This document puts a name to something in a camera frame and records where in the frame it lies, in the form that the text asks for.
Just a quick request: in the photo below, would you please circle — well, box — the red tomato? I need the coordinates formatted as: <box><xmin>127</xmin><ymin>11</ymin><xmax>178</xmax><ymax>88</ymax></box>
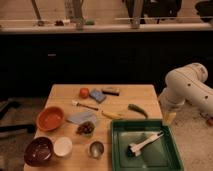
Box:
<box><xmin>79</xmin><ymin>88</ymin><xmax>89</xmax><ymax>98</ymax></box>

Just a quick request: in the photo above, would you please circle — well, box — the yellow banana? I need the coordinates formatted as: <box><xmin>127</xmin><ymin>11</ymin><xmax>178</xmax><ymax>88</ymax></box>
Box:
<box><xmin>101</xmin><ymin>111</ymin><xmax>123</xmax><ymax>119</ymax></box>

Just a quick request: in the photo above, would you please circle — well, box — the blue sponge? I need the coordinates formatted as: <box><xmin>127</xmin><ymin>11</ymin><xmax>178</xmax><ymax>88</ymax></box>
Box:
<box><xmin>90</xmin><ymin>89</ymin><xmax>106</xmax><ymax>103</ymax></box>

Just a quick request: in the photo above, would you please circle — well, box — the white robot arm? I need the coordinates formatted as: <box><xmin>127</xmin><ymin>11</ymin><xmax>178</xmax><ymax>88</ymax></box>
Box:
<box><xmin>158</xmin><ymin>63</ymin><xmax>213</xmax><ymax>125</ymax></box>

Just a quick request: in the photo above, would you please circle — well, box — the white dish brush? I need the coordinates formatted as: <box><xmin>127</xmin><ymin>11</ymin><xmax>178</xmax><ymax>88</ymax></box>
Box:
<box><xmin>127</xmin><ymin>131</ymin><xmax>164</xmax><ymax>157</ymax></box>

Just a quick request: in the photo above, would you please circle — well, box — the dark maroon bowl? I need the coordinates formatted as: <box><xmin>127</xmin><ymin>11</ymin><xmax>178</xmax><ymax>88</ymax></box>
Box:
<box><xmin>24</xmin><ymin>137</ymin><xmax>53</xmax><ymax>167</ymax></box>

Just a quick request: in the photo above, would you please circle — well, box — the small white bowl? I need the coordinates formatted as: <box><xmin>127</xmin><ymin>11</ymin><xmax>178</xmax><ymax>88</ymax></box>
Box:
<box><xmin>54</xmin><ymin>137</ymin><xmax>72</xmax><ymax>157</ymax></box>

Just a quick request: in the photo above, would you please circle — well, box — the orange bowl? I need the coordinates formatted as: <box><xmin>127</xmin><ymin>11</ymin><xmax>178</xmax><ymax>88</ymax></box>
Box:
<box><xmin>36</xmin><ymin>106</ymin><xmax>64</xmax><ymax>132</ymax></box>

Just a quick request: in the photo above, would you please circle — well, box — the green plastic tray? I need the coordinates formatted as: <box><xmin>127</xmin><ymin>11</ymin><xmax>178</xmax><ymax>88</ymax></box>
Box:
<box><xmin>111</xmin><ymin>119</ymin><xmax>184</xmax><ymax>171</ymax></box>

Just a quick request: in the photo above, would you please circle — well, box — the fork with dark handle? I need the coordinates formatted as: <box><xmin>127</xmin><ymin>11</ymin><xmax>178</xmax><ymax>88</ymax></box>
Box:
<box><xmin>72</xmin><ymin>100</ymin><xmax>99</xmax><ymax>111</ymax></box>

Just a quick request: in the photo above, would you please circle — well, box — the light blue towel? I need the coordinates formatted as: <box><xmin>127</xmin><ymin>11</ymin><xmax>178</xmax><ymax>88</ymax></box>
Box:
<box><xmin>67</xmin><ymin>111</ymin><xmax>97</xmax><ymax>124</ymax></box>

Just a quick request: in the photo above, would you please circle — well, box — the small metal cup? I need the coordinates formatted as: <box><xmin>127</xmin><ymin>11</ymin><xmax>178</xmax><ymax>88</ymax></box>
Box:
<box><xmin>89</xmin><ymin>141</ymin><xmax>104</xmax><ymax>159</ymax></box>

